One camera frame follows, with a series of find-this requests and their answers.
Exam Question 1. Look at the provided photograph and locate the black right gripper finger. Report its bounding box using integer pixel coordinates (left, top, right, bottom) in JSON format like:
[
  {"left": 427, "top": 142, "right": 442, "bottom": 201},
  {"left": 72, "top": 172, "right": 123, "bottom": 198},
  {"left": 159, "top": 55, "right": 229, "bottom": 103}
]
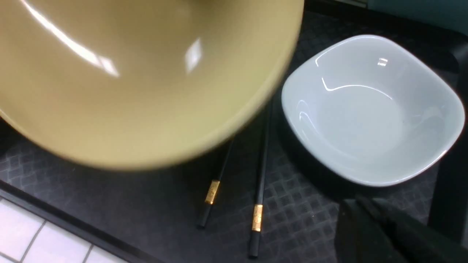
[{"left": 334, "top": 197, "right": 468, "bottom": 263}]

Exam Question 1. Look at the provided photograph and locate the black chopstick gold band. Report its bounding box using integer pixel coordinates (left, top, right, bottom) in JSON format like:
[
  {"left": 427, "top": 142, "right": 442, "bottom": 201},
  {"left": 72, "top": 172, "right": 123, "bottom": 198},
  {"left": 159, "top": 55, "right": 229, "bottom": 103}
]
[
  {"left": 197, "top": 138, "right": 235, "bottom": 229},
  {"left": 248, "top": 100, "right": 274, "bottom": 259}
]

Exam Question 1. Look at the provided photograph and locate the white square side dish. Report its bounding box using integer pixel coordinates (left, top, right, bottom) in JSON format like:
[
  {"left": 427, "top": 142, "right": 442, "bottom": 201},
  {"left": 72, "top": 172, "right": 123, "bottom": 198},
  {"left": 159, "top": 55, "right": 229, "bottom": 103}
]
[{"left": 281, "top": 35, "right": 466, "bottom": 187}]

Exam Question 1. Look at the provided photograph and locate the yellow noodle bowl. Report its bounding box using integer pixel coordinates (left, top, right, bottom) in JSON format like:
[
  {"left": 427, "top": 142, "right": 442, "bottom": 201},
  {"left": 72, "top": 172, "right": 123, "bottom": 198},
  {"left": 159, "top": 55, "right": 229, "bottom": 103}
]
[{"left": 0, "top": 0, "right": 305, "bottom": 171}]

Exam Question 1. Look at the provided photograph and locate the black plastic serving tray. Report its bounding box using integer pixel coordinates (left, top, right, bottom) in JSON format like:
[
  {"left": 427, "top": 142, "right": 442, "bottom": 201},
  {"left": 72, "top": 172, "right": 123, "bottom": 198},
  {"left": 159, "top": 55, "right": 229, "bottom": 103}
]
[{"left": 1, "top": 0, "right": 467, "bottom": 263}]

